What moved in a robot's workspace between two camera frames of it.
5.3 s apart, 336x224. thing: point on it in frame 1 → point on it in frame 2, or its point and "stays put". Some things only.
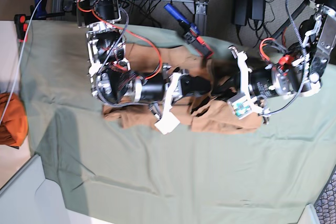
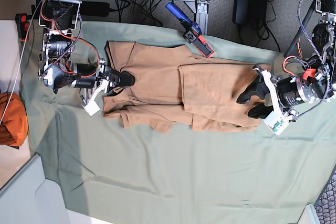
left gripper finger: [226, 87] → [260, 111]
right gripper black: [153, 90] → [90, 75]
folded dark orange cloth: [14, 127] stays put
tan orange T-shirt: [206, 114] stays put
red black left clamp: [38, 11] stays put
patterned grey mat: [325, 205] stays put
